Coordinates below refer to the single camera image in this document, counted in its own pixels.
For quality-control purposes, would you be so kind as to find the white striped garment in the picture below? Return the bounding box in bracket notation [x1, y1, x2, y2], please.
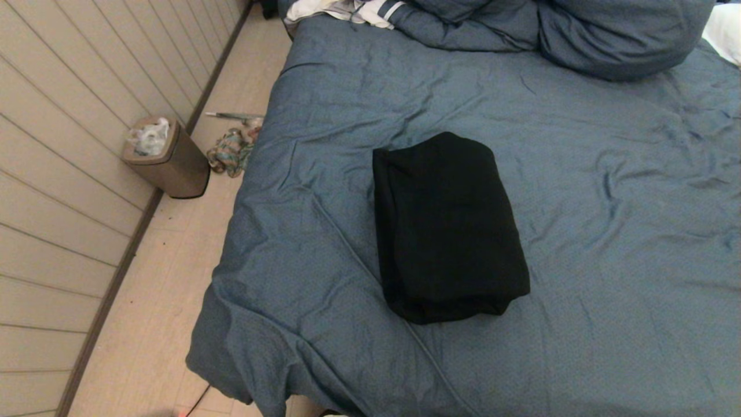
[284, 0, 406, 29]

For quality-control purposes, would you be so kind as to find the blue bed cover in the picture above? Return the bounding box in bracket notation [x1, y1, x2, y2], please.
[185, 13, 741, 417]

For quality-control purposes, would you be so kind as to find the clear plastic bin bag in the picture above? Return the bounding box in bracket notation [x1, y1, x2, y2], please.
[126, 118, 170, 157]

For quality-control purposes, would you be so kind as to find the brown trash bin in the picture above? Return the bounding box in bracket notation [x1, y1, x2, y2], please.
[122, 116, 210, 200]

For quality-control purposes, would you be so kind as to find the multicoloured cloth bundle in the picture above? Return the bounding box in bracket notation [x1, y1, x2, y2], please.
[207, 126, 258, 178]

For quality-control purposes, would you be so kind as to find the black hoodie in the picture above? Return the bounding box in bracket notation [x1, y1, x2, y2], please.
[372, 131, 531, 325]

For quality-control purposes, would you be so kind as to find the bunched blue duvet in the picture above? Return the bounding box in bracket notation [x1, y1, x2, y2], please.
[389, 0, 718, 82]

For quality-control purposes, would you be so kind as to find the floor cable with red light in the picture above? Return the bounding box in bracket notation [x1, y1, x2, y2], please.
[174, 385, 210, 417]

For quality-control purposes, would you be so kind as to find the white pillow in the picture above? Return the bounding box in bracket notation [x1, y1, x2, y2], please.
[702, 3, 741, 67]

